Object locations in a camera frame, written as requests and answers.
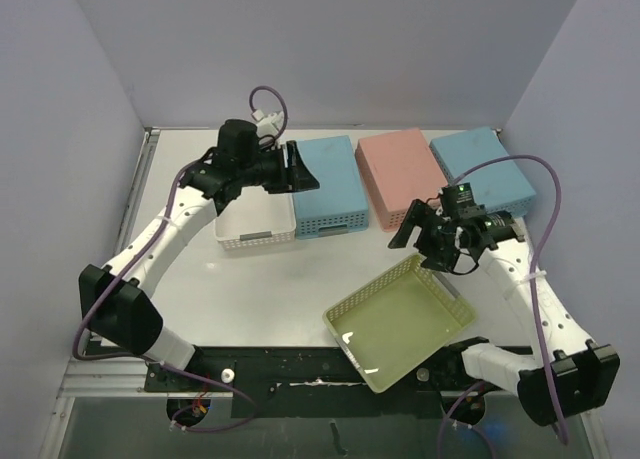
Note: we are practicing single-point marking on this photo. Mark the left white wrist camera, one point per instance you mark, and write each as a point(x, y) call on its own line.
point(268, 124)

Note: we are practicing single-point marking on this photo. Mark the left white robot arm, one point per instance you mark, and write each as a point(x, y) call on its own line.
point(116, 298)

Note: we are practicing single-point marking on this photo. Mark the pink plastic basket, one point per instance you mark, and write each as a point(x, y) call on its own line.
point(397, 167)

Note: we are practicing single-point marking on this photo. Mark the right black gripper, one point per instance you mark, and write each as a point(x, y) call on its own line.
point(424, 232)

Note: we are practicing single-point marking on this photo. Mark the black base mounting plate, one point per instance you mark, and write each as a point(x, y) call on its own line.
point(228, 387)

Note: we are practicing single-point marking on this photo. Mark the aluminium frame rail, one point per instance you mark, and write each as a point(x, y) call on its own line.
point(108, 378)

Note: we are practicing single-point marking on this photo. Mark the green plastic basket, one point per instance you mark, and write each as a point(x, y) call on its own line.
point(398, 320)

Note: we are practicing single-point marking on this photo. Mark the blue plastic basket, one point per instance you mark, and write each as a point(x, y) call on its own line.
point(340, 204)
point(501, 186)

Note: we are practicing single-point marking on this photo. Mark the white plastic basket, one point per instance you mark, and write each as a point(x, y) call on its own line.
point(256, 218)

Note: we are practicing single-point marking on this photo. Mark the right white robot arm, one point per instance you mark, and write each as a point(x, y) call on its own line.
point(567, 373)

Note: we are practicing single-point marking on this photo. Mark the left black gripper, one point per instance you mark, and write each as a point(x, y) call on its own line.
point(298, 179)

